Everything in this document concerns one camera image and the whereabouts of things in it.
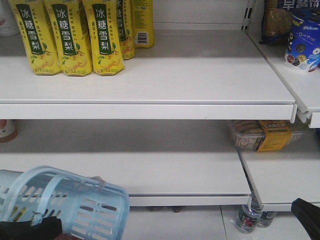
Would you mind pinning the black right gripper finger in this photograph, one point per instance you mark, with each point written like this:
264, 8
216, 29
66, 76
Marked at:
309, 216

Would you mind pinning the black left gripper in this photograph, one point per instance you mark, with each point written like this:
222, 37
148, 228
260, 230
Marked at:
48, 229

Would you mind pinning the light blue plastic basket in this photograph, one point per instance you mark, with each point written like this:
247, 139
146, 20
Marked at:
89, 208

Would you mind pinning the coca cola bottle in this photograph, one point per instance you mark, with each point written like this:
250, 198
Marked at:
65, 236

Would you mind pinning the water bottle green label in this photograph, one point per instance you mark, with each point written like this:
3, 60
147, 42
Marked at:
248, 216

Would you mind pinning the clear biscuit box yellow label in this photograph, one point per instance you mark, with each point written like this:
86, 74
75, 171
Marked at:
264, 135

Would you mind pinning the white store shelving unit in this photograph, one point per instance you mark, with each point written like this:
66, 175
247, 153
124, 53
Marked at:
160, 128

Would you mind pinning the blue oreo cup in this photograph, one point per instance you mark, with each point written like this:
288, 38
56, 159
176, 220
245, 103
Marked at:
303, 47

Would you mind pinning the yellow pear drink bottle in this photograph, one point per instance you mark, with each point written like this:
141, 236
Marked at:
107, 57
37, 36
71, 34

